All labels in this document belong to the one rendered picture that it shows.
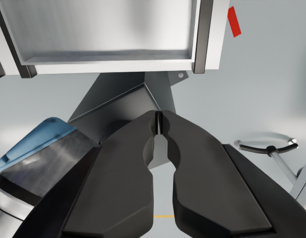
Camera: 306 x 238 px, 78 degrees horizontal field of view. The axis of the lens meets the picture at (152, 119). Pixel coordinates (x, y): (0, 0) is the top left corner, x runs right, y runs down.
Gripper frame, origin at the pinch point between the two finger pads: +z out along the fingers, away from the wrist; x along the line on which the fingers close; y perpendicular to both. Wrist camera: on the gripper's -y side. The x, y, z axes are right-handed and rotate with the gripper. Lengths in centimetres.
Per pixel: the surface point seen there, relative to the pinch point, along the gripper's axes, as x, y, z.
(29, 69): -20.2, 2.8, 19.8
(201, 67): 7.4, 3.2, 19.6
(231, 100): 54, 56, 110
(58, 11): -13.9, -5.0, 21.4
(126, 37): -4.4, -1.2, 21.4
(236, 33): 49, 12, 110
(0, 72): -25.8, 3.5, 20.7
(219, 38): 10.3, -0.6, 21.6
